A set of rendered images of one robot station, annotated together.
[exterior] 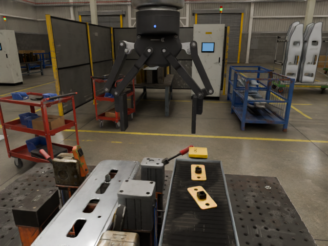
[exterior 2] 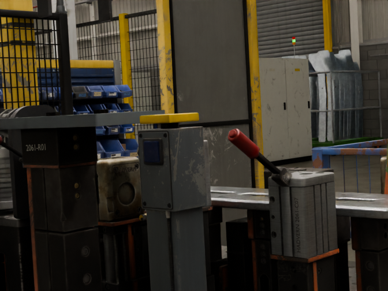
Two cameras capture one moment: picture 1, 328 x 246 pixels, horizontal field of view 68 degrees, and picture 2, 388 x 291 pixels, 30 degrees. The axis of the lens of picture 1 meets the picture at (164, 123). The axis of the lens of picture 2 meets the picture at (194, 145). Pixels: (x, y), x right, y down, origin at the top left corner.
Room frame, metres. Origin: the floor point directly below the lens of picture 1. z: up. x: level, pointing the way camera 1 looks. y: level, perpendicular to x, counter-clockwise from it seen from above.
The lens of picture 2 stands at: (1.36, -0.92, 1.17)
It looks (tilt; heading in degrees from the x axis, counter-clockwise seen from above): 3 degrees down; 126
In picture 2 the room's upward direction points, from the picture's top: 3 degrees counter-clockwise
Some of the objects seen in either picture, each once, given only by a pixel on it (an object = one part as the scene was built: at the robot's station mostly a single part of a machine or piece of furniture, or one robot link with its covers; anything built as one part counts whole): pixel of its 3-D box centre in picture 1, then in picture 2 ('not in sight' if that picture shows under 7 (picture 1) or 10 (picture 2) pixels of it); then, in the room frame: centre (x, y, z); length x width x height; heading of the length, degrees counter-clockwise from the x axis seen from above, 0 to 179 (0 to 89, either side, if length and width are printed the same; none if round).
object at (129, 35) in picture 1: (168, 61); not in sight; (7.76, -0.13, 1.00); 3.64 x 0.14 x 2.00; 83
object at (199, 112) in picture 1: (204, 100); not in sight; (0.44, -0.08, 1.39); 0.03 x 0.01 x 0.05; 84
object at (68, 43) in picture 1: (91, 65); not in sight; (6.29, 1.82, 1.00); 3.44 x 0.14 x 2.00; 173
